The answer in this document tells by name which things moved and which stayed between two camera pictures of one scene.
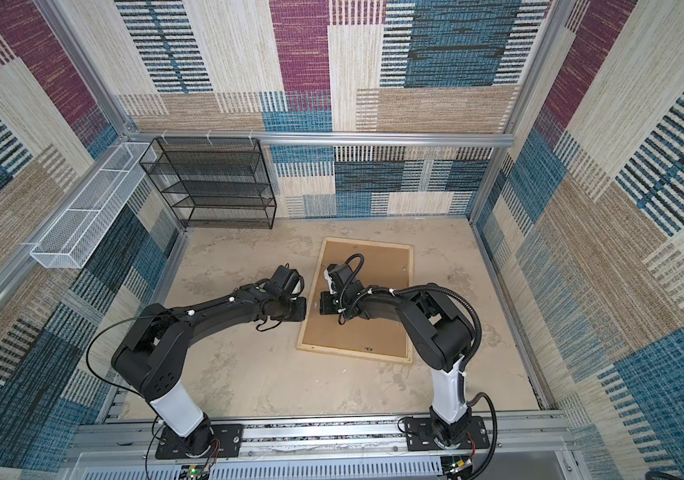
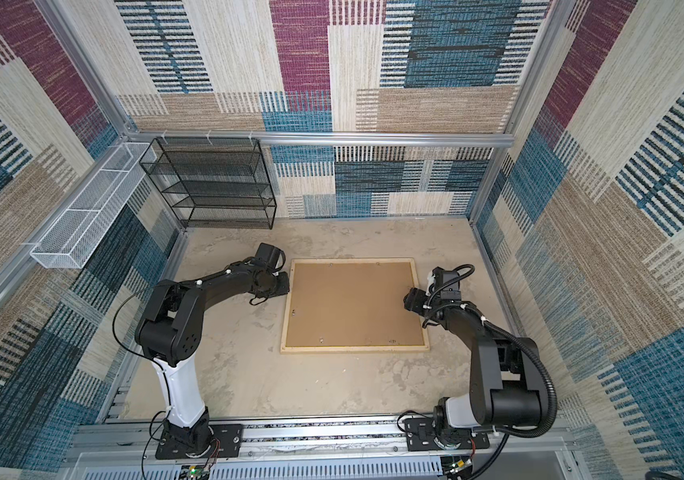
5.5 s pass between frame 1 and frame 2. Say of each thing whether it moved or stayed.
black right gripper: moved
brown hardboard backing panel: moved
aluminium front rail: stayed
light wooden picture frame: moved
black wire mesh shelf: stayed
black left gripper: moved
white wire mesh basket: stayed
